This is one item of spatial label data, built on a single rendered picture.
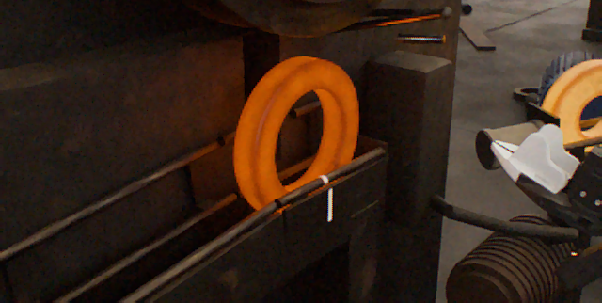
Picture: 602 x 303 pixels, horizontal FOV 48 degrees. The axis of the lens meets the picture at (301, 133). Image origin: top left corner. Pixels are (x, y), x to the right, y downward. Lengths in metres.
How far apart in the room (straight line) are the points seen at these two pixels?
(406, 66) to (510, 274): 0.32
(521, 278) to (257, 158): 0.45
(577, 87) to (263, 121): 0.50
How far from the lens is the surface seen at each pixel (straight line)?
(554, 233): 1.03
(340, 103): 0.78
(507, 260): 1.00
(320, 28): 0.69
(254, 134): 0.69
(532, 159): 0.74
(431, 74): 0.89
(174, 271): 0.63
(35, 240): 0.64
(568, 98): 1.02
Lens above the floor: 1.03
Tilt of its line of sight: 21 degrees down
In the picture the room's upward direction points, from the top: straight up
